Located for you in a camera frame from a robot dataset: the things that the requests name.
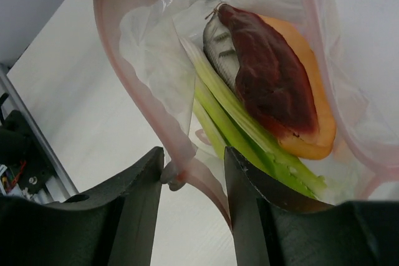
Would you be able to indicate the clear zip top bag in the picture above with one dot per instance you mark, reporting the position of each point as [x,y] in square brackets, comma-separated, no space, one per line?
[141,39]

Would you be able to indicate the dark red fake meat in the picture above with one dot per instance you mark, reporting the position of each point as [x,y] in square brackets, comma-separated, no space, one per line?
[258,73]

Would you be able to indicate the orange fake papaya slice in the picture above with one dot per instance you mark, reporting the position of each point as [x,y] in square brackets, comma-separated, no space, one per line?
[299,115]

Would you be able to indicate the aluminium mounting rail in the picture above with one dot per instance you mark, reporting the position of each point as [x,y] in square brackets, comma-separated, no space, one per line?
[60,187]

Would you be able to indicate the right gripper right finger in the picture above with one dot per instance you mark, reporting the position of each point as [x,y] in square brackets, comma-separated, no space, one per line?
[273,224]

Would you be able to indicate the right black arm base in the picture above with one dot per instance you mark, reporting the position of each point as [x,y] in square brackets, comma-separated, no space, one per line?
[25,167]

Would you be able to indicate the grey fake fish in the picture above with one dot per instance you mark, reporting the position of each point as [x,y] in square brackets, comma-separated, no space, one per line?
[219,49]

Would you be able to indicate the green fake celery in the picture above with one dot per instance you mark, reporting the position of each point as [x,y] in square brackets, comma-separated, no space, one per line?
[226,123]

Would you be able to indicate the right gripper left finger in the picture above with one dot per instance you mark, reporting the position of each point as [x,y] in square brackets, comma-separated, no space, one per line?
[112,223]

